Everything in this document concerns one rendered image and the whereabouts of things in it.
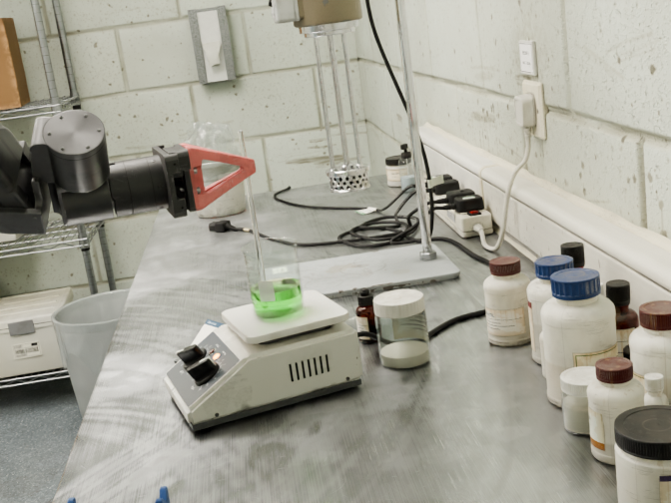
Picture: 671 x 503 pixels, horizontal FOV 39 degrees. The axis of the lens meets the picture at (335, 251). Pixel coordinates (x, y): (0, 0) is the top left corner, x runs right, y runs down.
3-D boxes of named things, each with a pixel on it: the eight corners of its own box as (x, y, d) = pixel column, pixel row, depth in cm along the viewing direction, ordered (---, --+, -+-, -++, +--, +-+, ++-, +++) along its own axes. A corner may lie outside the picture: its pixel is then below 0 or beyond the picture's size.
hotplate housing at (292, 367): (192, 436, 98) (178, 365, 96) (166, 395, 110) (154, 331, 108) (383, 382, 105) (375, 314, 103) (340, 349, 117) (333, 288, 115)
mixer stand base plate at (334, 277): (263, 309, 138) (262, 302, 138) (259, 274, 157) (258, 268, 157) (462, 277, 140) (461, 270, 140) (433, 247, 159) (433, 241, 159)
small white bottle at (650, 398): (654, 446, 83) (650, 383, 82) (638, 436, 85) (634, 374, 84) (676, 439, 84) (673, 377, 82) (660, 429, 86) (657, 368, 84)
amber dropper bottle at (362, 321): (377, 333, 121) (371, 281, 119) (385, 340, 118) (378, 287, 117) (355, 338, 120) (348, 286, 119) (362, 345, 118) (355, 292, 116)
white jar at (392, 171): (392, 182, 222) (389, 155, 220) (416, 181, 219) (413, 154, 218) (383, 188, 216) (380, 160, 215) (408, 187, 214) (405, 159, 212)
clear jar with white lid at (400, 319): (417, 373, 107) (409, 306, 105) (371, 368, 110) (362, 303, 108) (439, 353, 112) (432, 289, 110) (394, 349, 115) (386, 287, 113)
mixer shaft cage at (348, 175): (331, 196, 142) (308, 27, 135) (326, 188, 148) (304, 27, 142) (374, 189, 142) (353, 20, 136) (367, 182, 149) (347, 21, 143)
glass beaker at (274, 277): (318, 315, 105) (307, 242, 103) (265, 330, 102) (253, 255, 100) (292, 301, 111) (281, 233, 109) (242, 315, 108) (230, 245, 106)
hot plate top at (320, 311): (249, 346, 99) (247, 338, 99) (220, 317, 110) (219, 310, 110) (352, 319, 103) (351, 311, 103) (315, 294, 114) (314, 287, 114)
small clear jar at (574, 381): (575, 441, 86) (571, 388, 85) (555, 421, 90) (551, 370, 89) (622, 431, 87) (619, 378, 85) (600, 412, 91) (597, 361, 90)
